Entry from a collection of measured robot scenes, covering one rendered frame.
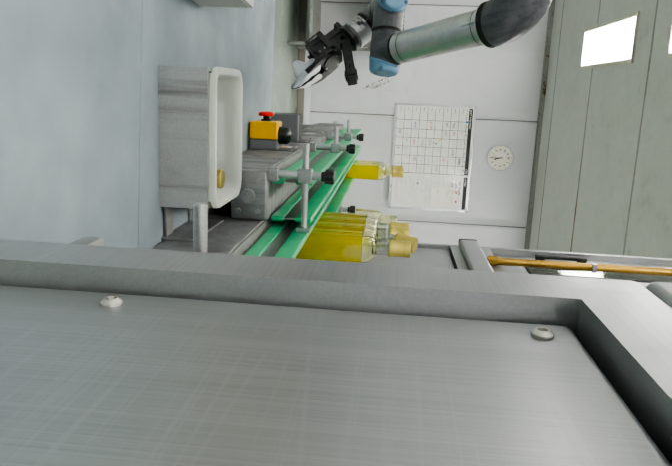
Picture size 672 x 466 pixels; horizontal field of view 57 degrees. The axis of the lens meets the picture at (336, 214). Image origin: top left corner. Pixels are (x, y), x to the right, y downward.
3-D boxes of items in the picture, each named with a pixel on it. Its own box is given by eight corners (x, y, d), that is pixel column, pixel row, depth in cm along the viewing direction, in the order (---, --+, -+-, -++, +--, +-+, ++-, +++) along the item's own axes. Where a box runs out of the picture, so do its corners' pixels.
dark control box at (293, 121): (269, 140, 184) (297, 142, 183) (269, 113, 182) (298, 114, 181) (274, 138, 192) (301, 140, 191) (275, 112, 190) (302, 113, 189)
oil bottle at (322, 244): (270, 257, 127) (375, 264, 125) (271, 230, 126) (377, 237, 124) (275, 250, 133) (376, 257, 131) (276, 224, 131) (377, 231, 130)
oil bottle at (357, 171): (331, 177, 245) (403, 181, 242) (331, 163, 243) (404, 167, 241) (332, 175, 250) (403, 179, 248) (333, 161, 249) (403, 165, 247)
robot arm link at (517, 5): (561, 46, 123) (388, 81, 161) (565, -8, 124) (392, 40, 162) (527, 29, 116) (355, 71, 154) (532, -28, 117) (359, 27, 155)
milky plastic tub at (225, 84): (161, 208, 99) (215, 211, 99) (160, 63, 95) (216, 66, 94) (196, 191, 116) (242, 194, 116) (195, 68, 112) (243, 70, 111)
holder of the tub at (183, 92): (160, 240, 101) (207, 243, 100) (157, 65, 95) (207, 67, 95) (193, 219, 117) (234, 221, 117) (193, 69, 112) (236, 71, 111)
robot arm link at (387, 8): (408, 26, 150) (395, 39, 161) (412, -20, 151) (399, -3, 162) (377, 21, 149) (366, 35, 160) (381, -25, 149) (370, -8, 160)
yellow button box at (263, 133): (247, 148, 157) (276, 150, 156) (247, 118, 155) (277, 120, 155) (253, 146, 164) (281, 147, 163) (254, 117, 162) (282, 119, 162)
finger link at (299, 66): (280, 76, 161) (308, 55, 163) (294, 91, 159) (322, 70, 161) (278, 69, 158) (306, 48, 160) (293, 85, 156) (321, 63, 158)
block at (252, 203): (229, 219, 118) (265, 221, 117) (229, 170, 116) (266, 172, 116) (234, 216, 121) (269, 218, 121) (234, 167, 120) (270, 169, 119)
